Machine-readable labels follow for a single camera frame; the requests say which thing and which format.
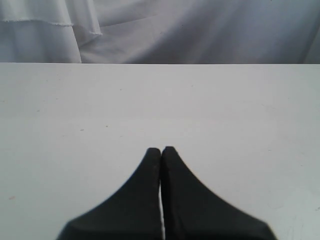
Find white backdrop curtain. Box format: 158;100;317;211
0;0;320;64

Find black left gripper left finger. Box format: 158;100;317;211
57;148;163;240

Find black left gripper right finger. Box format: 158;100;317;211
161;146;276;240

